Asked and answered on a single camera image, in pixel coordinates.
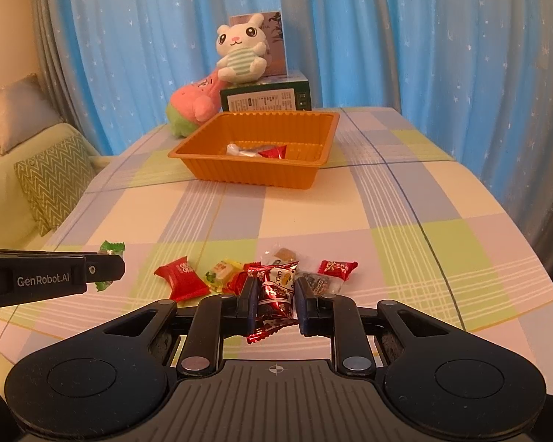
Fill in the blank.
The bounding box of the pink green plush toy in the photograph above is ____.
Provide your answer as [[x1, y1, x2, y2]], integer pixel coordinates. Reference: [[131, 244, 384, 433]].
[[166, 74, 226, 139]]

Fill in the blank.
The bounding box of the dark green box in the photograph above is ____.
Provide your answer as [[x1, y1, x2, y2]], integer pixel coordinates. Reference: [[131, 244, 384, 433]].
[[220, 69, 310, 113]]

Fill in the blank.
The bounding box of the orange red candy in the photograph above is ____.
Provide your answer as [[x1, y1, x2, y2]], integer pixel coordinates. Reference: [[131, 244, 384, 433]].
[[223, 271, 250, 296]]

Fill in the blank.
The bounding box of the green chevron cushion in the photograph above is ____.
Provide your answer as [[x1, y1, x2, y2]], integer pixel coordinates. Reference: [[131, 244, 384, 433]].
[[14, 136, 97, 238]]

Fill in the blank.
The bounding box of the dark grey candy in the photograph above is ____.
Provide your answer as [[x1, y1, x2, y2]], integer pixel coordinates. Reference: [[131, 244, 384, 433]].
[[299, 273, 344, 298]]

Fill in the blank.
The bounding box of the yellow green candy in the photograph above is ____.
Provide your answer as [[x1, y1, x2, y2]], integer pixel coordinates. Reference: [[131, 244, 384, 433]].
[[205, 259, 244, 293]]

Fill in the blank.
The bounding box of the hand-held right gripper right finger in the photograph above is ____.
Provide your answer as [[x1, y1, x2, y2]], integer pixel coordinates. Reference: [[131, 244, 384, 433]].
[[294, 276, 448, 373]]

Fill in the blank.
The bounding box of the clear brown candy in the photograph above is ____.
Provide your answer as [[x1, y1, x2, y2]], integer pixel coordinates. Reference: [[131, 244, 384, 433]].
[[272, 248, 300, 268]]

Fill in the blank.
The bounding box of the light green sofa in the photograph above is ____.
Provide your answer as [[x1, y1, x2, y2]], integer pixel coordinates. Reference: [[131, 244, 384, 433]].
[[0, 74, 111, 249]]

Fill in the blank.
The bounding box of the orange plastic tray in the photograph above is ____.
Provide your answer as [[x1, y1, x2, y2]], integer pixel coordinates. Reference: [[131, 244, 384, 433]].
[[168, 111, 341, 189]]

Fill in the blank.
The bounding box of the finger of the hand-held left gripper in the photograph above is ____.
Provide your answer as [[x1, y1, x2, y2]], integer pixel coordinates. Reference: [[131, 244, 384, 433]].
[[83, 253, 126, 285]]

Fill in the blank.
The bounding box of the printed picture card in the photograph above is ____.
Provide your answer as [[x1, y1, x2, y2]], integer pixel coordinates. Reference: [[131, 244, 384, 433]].
[[229, 9, 289, 78]]

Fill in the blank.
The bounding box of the grey cushion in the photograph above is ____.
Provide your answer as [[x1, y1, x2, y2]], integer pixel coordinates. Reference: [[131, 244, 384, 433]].
[[0, 74, 65, 155]]

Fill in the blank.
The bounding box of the blue star curtain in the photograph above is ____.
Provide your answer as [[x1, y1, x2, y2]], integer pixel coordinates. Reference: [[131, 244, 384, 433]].
[[30, 0, 553, 277]]

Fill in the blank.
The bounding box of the white rabbit plush toy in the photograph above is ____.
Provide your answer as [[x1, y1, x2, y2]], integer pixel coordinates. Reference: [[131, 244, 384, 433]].
[[214, 14, 269, 86]]

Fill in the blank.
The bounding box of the dark red foil candy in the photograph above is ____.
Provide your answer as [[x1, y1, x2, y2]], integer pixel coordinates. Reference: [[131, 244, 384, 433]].
[[244, 262, 300, 345]]

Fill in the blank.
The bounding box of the small red candy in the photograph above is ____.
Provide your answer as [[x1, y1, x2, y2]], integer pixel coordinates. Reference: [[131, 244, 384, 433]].
[[318, 260, 358, 281]]

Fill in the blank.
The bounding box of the large red candy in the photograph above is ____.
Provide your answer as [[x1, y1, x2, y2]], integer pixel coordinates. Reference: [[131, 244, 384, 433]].
[[154, 256, 210, 302]]

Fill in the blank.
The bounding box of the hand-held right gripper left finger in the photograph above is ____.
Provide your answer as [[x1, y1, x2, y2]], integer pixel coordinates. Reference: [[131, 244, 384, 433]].
[[99, 277, 260, 377]]

